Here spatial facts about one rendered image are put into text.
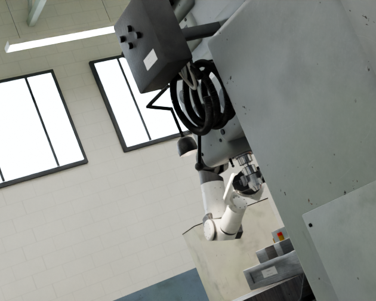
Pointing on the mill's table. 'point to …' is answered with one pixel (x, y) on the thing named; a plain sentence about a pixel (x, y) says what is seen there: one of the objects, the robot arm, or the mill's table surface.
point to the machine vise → (275, 267)
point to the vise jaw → (267, 254)
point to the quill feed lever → (199, 148)
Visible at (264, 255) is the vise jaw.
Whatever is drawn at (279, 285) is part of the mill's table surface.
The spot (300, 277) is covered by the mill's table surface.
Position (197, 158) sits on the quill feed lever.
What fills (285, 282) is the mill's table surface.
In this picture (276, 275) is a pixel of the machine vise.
